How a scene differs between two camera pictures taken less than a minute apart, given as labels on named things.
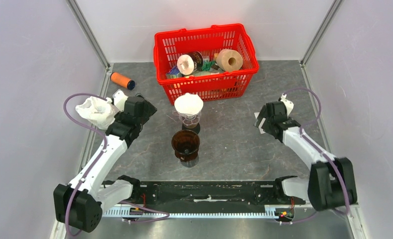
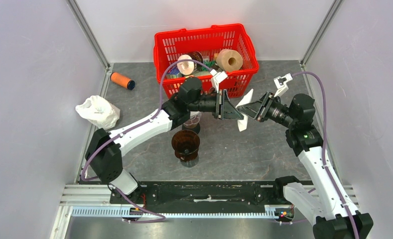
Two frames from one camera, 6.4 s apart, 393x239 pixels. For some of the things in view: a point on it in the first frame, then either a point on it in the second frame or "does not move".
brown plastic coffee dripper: x=186 y=144 does not move
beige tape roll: x=229 y=59 does not move
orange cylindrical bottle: x=126 y=83 does not move
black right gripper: x=263 y=114 → x=259 y=109
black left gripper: x=148 y=110 → x=224 y=109
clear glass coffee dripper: x=189 y=121 does not move
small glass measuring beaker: x=191 y=163 does not move
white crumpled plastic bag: x=98 y=110 does not move
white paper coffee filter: x=263 y=119 → x=243 y=123
